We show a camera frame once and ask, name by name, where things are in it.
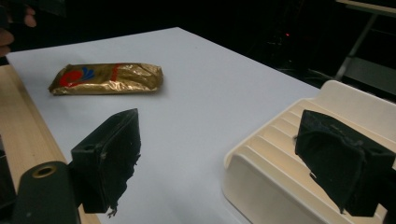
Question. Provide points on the grey flat panel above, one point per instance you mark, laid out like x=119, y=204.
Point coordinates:
x=373, y=74

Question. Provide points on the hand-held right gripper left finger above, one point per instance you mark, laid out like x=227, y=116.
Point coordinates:
x=106, y=155

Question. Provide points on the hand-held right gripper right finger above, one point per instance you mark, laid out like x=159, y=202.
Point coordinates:
x=336, y=161

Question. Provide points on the gold foil snack packet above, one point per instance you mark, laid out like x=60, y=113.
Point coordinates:
x=109, y=79

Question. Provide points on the white table sheet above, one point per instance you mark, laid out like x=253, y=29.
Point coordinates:
x=199, y=93

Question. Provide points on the grey metal stand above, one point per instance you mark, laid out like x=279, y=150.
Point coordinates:
x=356, y=46

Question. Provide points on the cream plastic ridged tray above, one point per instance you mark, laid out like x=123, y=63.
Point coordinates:
x=274, y=155

